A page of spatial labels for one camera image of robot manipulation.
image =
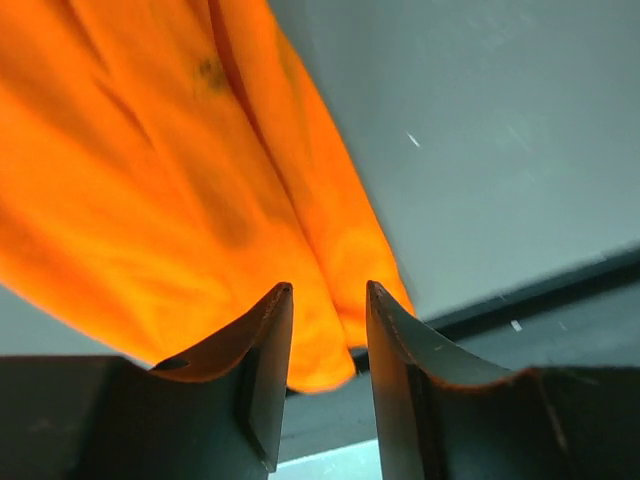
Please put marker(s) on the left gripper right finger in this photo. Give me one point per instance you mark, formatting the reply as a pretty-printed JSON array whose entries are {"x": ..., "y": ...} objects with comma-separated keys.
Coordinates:
[{"x": 444, "y": 413}]

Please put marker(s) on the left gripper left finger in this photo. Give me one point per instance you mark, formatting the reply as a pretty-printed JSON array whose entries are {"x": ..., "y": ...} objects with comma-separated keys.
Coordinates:
[{"x": 212, "y": 411}]

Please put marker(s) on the orange t shirt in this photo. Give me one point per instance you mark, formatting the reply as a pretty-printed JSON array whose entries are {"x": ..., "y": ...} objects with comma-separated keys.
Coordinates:
[{"x": 164, "y": 164}]

